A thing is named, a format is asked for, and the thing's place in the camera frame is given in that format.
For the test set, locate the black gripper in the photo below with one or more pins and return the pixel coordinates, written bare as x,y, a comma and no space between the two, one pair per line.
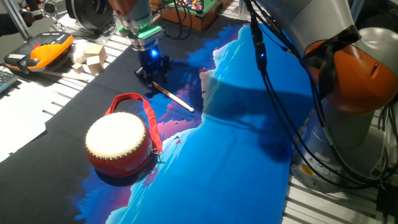
150,60

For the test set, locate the wooden drumstick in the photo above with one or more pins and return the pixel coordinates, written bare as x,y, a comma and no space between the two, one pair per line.
65,76
174,98

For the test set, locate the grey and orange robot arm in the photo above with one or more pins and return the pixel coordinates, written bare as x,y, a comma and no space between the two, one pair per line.
311,18

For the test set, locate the forearm in dark sleeve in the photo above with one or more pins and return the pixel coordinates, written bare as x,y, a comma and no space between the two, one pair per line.
9,26

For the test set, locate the red drum with white skin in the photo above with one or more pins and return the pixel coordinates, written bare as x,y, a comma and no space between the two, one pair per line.
115,133

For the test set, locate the large pale wooden block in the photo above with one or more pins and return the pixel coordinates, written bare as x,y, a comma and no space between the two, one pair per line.
94,51

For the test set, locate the small pale wooden cube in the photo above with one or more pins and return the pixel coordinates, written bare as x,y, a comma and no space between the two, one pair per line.
78,68

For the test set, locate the miniature green pool table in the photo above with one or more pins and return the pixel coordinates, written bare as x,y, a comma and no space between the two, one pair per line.
202,17

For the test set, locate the black round fan housing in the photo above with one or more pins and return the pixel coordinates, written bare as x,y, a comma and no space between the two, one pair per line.
87,12

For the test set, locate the orange and black teach pendant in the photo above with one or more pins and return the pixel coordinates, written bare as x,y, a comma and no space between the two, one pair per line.
46,51

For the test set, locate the blue landscape print cloth mat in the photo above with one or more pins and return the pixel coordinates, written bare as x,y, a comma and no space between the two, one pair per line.
217,171

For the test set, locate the thin metal rod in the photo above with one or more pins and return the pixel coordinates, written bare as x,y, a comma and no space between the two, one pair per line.
54,18

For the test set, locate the aluminium profile beam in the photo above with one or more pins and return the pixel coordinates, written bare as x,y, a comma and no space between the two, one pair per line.
17,20

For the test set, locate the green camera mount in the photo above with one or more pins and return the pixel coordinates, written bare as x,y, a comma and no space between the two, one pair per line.
149,32

